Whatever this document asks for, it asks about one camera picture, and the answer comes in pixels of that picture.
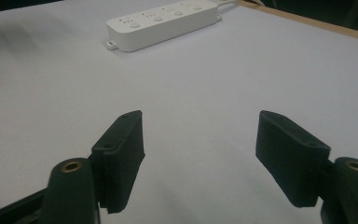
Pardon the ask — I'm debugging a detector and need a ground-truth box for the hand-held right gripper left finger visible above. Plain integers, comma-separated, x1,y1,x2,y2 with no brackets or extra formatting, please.
88,109,146,215

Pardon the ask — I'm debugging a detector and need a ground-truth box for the white power strip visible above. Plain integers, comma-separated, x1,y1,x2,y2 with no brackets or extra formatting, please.
105,0,223,53

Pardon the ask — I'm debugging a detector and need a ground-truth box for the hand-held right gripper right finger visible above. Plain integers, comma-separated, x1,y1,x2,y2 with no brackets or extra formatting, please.
255,109,335,208

